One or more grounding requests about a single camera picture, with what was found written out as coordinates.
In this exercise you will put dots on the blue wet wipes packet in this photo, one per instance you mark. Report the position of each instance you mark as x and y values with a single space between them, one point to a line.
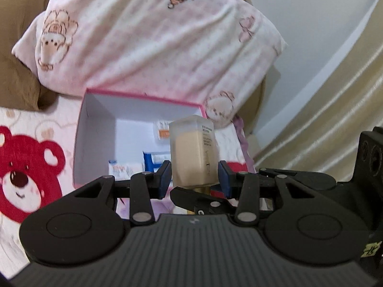
149 161

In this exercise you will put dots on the pink cartoon print pillow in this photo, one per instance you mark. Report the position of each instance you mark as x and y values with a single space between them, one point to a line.
149 36

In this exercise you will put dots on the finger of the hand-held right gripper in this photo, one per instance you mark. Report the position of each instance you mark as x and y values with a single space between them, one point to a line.
191 198
311 178

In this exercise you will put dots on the beige foundation bottle gold cap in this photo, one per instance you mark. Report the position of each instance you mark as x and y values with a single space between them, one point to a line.
191 149

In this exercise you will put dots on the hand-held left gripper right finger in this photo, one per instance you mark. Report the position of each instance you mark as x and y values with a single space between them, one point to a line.
225 182

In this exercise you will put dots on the brown pillow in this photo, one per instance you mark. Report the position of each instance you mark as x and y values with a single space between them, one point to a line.
18 89

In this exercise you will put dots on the clear plastic box orange label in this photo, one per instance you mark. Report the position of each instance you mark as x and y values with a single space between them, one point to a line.
161 133

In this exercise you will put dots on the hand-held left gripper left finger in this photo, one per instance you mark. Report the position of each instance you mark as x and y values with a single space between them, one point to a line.
164 181

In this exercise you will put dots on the gold satin curtain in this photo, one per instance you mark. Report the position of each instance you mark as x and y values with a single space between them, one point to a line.
329 110

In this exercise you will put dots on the purple plush toy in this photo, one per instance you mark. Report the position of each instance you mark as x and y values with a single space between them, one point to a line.
163 207

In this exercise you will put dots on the white tissue packet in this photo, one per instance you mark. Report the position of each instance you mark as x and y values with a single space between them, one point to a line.
125 169

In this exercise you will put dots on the pink cardboard box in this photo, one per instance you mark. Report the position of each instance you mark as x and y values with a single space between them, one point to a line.
98 131

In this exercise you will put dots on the red bear printed blanket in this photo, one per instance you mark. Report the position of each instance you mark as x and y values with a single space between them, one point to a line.
30 155

